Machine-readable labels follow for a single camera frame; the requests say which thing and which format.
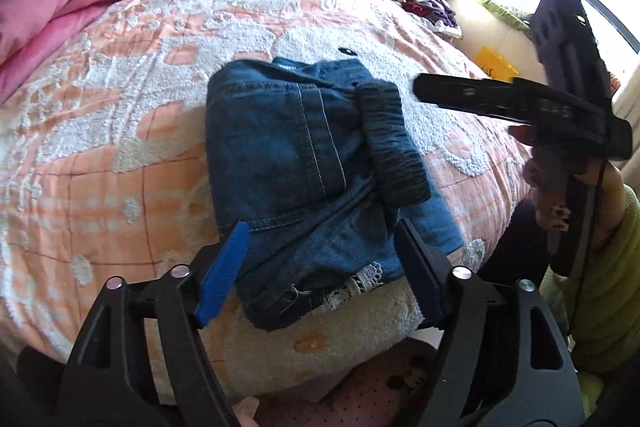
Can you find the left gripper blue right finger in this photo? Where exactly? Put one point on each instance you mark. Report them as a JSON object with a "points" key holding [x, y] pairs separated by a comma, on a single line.
{"points": [[427, 270]]}

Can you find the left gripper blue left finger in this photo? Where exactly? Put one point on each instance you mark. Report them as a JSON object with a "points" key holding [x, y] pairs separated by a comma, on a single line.
{"points": [[217, 273]]}

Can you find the blue denim pants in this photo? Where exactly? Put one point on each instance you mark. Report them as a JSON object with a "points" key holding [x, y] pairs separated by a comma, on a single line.
{"points": [[317, 161]]}

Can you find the green sleeve forearm right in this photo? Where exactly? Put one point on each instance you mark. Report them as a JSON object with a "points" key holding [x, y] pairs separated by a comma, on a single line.
{"points": [[601, 314]]}

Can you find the yellow paper bag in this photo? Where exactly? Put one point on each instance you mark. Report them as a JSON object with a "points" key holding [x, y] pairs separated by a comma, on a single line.
{"points": [[494, 65]]}

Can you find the peach white patterned bedspread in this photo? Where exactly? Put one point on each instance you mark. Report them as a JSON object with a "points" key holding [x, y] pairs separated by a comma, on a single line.
{"points": [[103, 168]]}

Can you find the purple clothes pile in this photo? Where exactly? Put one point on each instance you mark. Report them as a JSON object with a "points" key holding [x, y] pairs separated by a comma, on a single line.
{"points": [[438, 14]]}

